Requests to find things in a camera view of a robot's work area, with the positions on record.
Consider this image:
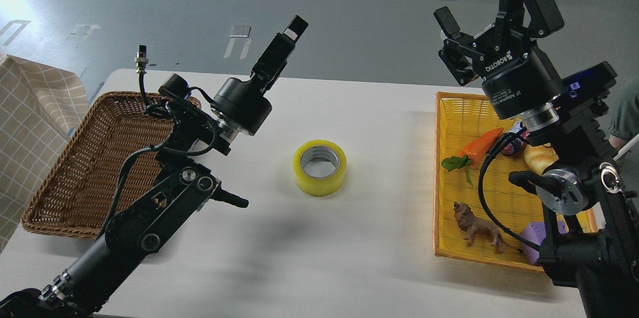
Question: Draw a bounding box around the yellow tape roll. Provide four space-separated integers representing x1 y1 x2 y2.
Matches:
292 140 347 197

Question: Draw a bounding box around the purple foam cube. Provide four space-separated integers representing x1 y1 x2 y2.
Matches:
520 222 546 266

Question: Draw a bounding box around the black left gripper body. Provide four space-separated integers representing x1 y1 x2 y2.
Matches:
210 74 273 136

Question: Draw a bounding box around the beige checkered cloth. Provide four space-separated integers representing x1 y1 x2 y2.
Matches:
0 54 89 248

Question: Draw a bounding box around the person leg with shoe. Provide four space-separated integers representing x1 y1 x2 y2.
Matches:
609 77 639 151

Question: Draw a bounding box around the toy croissant bread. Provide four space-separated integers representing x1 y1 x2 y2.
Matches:
523 145 559 175

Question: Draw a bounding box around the small soda can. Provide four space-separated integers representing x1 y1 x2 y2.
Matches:
499 132 524 157

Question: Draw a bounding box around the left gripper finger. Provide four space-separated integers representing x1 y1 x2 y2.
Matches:
251 15 309 91

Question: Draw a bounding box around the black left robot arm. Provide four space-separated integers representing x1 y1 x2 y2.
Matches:
1 15 308 318

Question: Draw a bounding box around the brown wicker basket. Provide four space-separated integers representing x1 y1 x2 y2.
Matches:
20 91 173 239

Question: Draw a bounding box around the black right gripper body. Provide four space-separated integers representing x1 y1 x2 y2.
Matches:
473 33 565 119

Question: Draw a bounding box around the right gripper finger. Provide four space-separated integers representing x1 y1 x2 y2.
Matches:
433 6 486 86
481 0 565 49

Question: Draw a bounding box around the orange toy carrot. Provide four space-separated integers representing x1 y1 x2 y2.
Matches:
440 127 504 187

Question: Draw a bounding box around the brown toy lion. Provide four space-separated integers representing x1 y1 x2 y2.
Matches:
453 202 523 254

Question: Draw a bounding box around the yellow plastic basket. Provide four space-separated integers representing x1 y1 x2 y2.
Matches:
432 91 600 274

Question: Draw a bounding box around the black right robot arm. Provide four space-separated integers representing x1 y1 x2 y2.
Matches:
434 0 639 318

